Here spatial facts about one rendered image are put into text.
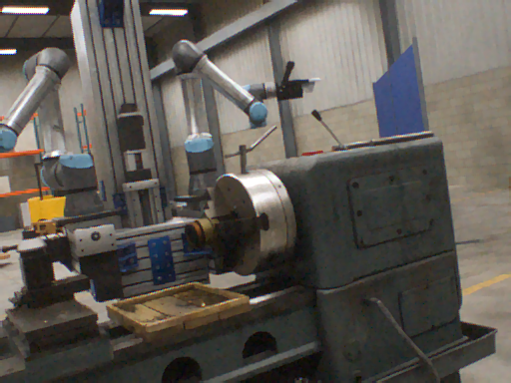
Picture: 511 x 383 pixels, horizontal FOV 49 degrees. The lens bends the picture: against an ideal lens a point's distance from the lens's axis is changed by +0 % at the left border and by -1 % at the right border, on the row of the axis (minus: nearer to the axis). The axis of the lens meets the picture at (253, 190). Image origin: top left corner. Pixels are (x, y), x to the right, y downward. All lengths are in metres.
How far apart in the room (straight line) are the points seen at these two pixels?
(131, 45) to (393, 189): 1.27
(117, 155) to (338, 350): 1.22
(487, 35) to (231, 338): 12.07
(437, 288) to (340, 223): 0.46
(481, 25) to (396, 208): 11.62
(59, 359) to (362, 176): 0.99
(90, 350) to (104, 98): 1.30
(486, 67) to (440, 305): 11.42
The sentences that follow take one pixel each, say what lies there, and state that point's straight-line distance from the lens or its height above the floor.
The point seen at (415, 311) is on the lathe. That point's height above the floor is 0.71.
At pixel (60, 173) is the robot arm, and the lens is 2.22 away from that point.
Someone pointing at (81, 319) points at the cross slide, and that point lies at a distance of 1.38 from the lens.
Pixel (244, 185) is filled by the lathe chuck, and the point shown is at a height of 1.20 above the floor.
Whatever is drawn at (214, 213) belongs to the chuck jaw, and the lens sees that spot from 1.69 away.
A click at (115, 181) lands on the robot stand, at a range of 2.39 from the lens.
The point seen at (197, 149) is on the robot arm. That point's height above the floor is 1.35.
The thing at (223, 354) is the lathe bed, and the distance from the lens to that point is 1.57.
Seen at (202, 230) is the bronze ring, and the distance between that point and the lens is 1.63.
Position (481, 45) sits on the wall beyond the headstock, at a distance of 13.33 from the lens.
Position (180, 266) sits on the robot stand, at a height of 0.90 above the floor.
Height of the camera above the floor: 1.27
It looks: 3 degrees down
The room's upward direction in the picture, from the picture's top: 9 degrees counter-clockwise
